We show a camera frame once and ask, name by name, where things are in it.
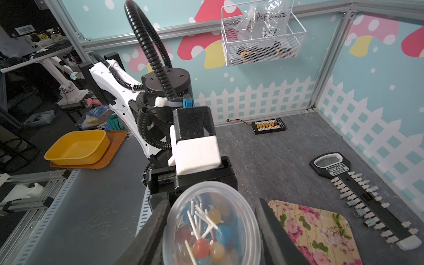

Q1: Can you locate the yellow plastic bin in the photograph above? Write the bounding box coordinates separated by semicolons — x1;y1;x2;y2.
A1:
44;130;110;166

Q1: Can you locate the clear plastic zip bag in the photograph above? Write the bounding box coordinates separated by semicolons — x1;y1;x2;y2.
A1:
238;0;293;39

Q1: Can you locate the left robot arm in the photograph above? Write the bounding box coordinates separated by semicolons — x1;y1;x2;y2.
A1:
88;1;238;208

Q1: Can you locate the clear candy jar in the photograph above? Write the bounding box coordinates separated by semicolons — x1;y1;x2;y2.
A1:
162;181;262;265

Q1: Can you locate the floral rectangular tray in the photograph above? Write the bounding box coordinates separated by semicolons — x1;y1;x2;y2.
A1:
268;200;362;265

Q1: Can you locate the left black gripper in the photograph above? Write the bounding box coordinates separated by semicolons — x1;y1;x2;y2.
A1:
143;156;238;210

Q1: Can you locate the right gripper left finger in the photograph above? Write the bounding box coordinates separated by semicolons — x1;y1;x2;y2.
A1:
114;200;171;265

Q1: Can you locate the black parallel charging board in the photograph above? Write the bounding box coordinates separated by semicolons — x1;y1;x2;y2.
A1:
251;118;287;135

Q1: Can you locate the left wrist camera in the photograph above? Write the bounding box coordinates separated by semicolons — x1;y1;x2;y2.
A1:
170;106;221;176

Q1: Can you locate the white wire basket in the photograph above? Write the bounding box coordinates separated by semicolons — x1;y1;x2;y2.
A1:
221;1;308;67

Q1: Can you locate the orange tray outside cell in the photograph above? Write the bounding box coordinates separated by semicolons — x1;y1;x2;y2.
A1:
50;131;127;170

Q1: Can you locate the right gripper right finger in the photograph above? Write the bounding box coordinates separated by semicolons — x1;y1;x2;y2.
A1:
255;198;310;265

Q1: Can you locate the black socket holder rail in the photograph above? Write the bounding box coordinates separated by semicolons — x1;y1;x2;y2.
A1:
309;152;422;251

